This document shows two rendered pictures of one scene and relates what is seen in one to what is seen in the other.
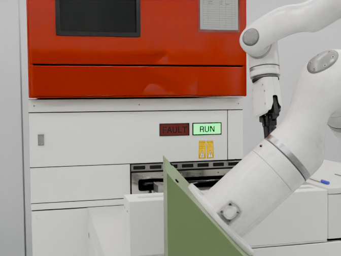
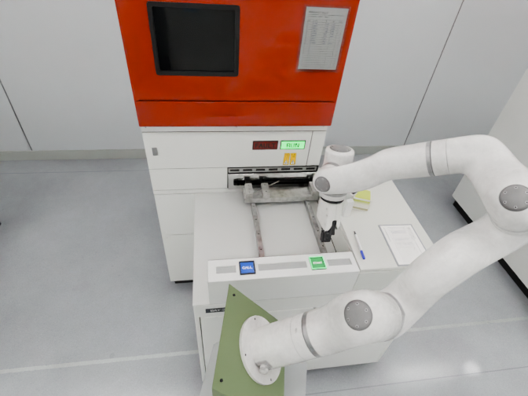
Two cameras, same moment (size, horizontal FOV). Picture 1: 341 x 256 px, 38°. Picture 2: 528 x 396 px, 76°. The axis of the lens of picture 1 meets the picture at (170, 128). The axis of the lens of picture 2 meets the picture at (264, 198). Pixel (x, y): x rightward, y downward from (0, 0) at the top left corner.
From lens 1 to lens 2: 95 cm
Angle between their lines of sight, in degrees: 39
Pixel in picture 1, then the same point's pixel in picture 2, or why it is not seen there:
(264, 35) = (334, 189)
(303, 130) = (328, 343)
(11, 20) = not seen: outside the picture
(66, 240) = (181, 210)
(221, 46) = (316, 85)
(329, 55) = (364, 317)
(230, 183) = (268, 349)
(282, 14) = (356, 175)
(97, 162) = (201, 166)
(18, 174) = not seen: hidden behind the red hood
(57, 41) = (158, 80)
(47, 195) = (164, 186)
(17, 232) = not seen: hidden behind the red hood
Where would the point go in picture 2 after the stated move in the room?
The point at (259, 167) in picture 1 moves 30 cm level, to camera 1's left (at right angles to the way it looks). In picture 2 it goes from (290, 350) to (177, 335)
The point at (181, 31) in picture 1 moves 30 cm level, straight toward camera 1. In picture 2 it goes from (278, 71) to (269, 107)
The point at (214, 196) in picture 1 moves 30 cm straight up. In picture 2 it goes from (256, 351) to (264, 291)
